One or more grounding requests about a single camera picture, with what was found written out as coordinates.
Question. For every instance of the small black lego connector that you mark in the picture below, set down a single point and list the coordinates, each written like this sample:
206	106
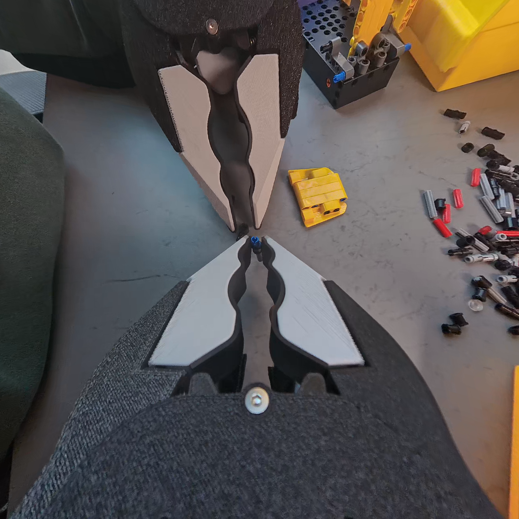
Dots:
242	232

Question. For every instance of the yellow storage bin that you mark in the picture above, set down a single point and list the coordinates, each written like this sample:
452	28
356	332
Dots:
514	446
466	40

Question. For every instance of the person's left forearm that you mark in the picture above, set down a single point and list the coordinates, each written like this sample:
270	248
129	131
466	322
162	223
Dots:
61	32

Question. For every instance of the yellow lego subassembly blue pins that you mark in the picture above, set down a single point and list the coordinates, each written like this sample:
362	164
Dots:
320	194

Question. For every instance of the black office chair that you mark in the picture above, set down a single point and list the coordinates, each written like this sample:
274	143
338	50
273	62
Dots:
24	89

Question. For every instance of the pile of small lego pieces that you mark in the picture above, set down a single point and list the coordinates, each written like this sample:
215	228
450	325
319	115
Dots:
486	202

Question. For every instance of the lego model on black base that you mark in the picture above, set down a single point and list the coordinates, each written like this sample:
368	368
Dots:
344	89

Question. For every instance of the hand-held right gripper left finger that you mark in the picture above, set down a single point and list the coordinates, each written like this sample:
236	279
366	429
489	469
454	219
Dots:
194	324

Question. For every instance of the small black lego pin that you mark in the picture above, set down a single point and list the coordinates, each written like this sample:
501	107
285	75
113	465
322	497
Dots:
257	254

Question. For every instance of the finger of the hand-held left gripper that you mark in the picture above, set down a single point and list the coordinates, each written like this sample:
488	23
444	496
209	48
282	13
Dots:
263	121
190	121

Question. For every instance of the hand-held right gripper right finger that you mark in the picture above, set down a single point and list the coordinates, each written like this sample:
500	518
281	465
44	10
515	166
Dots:
316	324

